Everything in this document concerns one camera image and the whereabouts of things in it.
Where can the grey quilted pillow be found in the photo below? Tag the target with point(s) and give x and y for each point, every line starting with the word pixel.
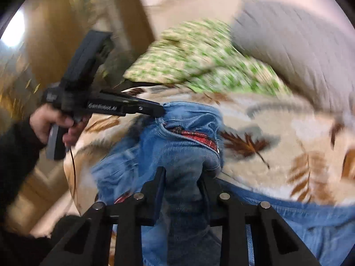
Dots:
pixel 313 56

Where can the green patterned quilt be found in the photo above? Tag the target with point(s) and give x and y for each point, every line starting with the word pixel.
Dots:
pixel 199 55

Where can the blue denim jeans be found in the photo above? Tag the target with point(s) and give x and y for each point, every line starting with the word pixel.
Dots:
pixel 187 142

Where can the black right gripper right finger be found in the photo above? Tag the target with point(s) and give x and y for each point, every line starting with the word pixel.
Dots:
pixel 256 229

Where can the beige leaf-print fleece blanket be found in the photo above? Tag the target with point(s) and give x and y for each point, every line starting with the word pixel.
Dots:
pixel 311 157

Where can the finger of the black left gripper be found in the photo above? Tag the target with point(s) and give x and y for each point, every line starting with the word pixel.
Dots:
pixel 132 104

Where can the left hand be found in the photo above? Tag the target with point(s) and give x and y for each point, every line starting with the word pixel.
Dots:
pixel 42 120

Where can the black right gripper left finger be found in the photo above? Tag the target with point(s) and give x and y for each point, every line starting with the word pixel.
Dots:
pixel 88 241

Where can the black left sleeve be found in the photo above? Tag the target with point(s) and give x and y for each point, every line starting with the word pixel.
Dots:
pixel 20 148

